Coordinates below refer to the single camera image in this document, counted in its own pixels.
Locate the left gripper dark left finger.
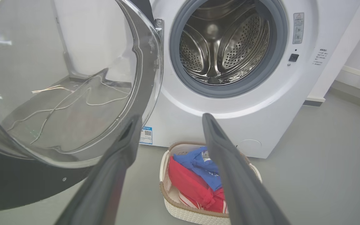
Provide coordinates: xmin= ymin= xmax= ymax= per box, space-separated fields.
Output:
xmin=54 ymin=115 xmax=143 ymax=225

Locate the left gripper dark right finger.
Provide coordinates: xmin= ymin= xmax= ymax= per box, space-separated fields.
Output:
xmin=202 ymin=113 xmax=290 ymax=225

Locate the round black glass washer door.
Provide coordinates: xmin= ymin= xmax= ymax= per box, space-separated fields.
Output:
xmin=0 ymin=0 xmax=164 ymax=213

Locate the white front-load washing machine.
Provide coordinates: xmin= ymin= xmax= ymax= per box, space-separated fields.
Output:
xmin=138 ymin=0 xmax=360 ymax=159

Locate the metal door hinge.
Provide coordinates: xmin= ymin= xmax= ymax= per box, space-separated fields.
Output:
xmin=154 ymin=18 xmax=165 ymax=35

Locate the round white filter cover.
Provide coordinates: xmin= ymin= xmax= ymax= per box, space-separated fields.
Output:
xmin=236 ymin=139 xmax=262 ymax=153

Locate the blue garment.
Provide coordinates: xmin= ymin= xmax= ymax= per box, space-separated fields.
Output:
xmin=173 ymin=146 xmax=223 ymax=192

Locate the red garment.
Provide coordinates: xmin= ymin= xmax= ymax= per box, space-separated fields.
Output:
xmin=167 ymin=156 xmax=227 ymax=213

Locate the white red-striped garment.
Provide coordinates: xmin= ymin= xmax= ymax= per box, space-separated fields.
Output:
xmin=168 ymin=186 xmax=200 ymax=209

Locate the white woven-rim laundry basket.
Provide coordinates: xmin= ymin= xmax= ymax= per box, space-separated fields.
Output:
xmin=159 ymin=141 xmax=263 ymax=225

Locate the blue energy label sticker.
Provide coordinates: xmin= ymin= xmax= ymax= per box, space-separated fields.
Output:
xmin=139 ymin=126 xmax=153 ymax=145

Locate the perforated steel washer drum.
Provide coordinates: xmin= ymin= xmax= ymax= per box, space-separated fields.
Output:
xmin=179 ymin=0 xmax=270 ymax=85

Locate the small printed text label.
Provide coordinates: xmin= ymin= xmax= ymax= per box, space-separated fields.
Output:
xmin=312 ymin=48 xmax=329 ymax=66

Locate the grey warning sticker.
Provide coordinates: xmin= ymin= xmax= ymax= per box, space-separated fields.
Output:
xmin=293 ymin=12 xmax=304 ymax=44

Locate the white floor cable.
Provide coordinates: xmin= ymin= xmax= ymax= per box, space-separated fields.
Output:
xmin=7 ymin=86 xmax=91 ymax=132
xmin=86 ymin=87 xmax=131 ymax=107

